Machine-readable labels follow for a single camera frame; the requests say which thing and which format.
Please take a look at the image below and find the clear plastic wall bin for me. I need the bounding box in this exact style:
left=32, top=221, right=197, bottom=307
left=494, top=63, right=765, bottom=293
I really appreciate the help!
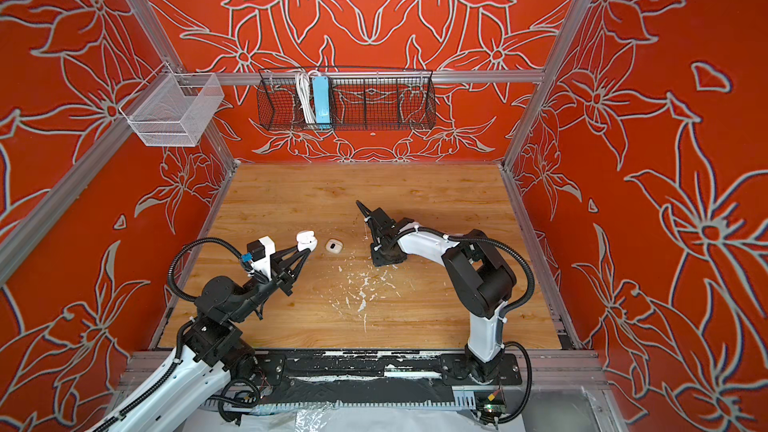
left=118, top=63, right=224, bottom=147

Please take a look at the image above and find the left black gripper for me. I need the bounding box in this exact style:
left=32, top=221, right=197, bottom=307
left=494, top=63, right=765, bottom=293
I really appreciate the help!
left=231, top=243, right=309, bottom=325

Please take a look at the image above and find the blue box in basket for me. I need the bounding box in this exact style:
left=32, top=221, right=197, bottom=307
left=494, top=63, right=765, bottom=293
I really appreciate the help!
left=312, top=75, right=331, bottom=128

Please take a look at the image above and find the small green circuit board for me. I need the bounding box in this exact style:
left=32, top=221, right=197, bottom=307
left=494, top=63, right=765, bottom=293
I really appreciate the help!
left=477, top=391, right=507, bottom=426

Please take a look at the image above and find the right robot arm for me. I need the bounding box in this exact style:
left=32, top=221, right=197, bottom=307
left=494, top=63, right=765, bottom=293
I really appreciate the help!
left=356, top=201, right=535, bottom=384

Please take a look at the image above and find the white cable in basket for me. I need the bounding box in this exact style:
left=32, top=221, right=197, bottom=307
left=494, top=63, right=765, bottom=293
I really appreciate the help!
left=295, top=71, right=317, bottom=126

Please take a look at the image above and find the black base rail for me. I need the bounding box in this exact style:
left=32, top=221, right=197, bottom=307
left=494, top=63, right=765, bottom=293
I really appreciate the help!
left=233, top=349, right=524, bottom=409

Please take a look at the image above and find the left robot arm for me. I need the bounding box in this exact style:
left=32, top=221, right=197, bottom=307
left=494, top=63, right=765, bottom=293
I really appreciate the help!
left=94, top=231, right=318, bottom=431

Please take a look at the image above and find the black wire wall basket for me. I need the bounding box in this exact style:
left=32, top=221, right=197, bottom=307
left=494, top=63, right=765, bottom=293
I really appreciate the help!
left=256, top=67, right=437, bottom=132

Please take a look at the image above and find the white earbud charging case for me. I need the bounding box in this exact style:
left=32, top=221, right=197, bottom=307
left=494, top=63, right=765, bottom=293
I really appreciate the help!
left=325, top=238, right=343, bottom=254

